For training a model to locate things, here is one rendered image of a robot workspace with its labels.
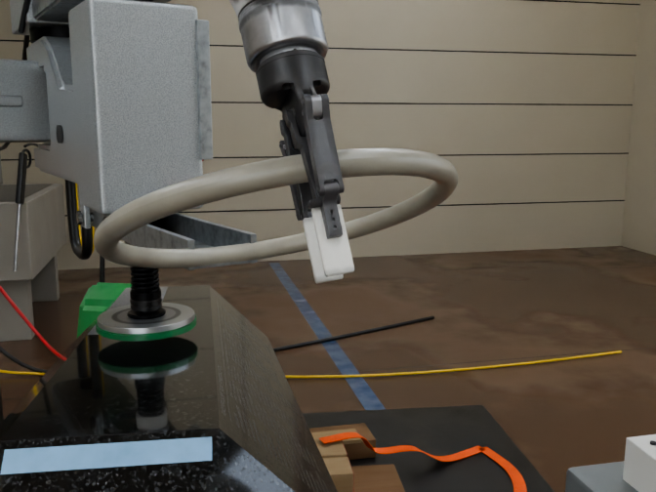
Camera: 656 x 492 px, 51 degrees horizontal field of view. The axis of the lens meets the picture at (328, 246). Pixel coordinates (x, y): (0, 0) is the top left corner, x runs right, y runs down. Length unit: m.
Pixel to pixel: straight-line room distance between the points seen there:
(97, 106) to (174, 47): 0.20
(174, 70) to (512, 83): 5.95
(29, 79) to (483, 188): 5.61
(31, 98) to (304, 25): 1.41
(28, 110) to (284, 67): 1.40
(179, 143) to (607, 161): 6.63
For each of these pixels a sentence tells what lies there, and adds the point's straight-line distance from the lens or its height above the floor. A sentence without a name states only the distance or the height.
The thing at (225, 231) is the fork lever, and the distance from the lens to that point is 1.25.
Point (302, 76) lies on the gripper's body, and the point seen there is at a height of 1.36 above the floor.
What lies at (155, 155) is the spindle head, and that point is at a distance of 1.45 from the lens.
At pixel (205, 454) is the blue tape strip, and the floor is 0.80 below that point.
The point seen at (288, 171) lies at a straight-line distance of 0.70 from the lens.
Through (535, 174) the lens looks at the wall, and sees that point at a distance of 7.36.
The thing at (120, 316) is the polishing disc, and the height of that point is 0.88.
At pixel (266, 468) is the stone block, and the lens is 1.18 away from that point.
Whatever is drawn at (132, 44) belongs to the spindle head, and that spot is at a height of 1.46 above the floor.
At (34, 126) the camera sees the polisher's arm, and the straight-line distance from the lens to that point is 2.06.
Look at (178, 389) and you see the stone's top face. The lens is 1.31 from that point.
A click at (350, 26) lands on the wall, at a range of 6.67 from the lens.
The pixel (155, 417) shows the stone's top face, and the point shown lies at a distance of 1.20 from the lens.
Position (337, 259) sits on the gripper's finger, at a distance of 0.67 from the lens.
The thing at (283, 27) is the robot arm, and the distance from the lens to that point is 0.73.
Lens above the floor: 1.31
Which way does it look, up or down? 10 degrees down
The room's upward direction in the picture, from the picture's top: straight up
